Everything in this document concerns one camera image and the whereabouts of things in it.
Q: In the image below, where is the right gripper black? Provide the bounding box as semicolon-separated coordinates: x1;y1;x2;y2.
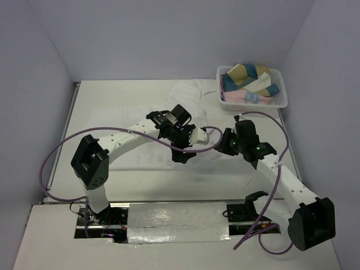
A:
214;127;245;156

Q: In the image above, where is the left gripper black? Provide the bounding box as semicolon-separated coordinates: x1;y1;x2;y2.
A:
167;124;196;163

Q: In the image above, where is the white long sleeve shirt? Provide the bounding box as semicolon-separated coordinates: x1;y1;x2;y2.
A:
87;79;220;171

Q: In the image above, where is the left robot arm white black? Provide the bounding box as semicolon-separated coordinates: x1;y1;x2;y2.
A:
71;105;196;224

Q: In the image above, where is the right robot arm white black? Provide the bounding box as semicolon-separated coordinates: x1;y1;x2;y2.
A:
216;120;336;251

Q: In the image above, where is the pink shirt in basket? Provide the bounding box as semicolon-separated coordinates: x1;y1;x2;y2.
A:
222;81;280;105

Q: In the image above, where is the white plastic basket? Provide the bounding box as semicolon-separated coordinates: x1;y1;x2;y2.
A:
216;64;288;111

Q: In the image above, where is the colourful patchwork shirt in basket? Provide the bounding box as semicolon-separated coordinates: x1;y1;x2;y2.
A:
221;64;274;89

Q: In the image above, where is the silver foil tape panel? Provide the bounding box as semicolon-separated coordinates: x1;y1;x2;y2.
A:
127;202;230;244

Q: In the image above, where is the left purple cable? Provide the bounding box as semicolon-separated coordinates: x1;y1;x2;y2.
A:
39;125;224;239

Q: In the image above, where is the purple cable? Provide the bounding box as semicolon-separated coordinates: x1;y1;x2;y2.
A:
232;111;295;255
39;125;224;239

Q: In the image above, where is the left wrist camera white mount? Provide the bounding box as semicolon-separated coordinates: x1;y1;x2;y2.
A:
188;128;210;146

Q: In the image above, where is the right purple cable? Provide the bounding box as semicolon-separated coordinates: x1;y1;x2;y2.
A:
232;111;295;255

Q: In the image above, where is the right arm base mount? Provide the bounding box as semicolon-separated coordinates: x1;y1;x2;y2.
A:
222;191;268;236

